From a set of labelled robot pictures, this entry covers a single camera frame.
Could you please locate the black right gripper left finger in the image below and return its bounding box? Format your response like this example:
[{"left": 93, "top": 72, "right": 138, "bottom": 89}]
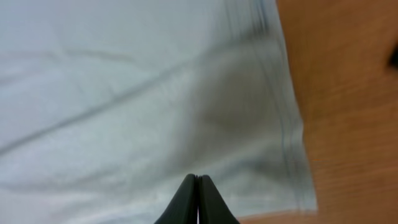
[{"left": 155, "top": 174, "right": 198, "bottom": 224}]

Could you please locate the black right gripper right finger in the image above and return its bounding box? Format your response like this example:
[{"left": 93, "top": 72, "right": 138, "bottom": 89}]
[{"left": 198, "top": 175, "right": 239, "bottom": 224}]

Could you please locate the light blue printed t-shirt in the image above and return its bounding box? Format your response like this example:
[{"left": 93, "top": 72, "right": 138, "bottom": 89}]
[{"left": 1, "top": 0, "right": 317, "bottom": 223}]

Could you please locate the black garment at right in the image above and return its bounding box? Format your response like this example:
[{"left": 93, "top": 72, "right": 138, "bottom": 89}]
[{"left": 388, "top": 46, "right": 398, "bottom": 70}]

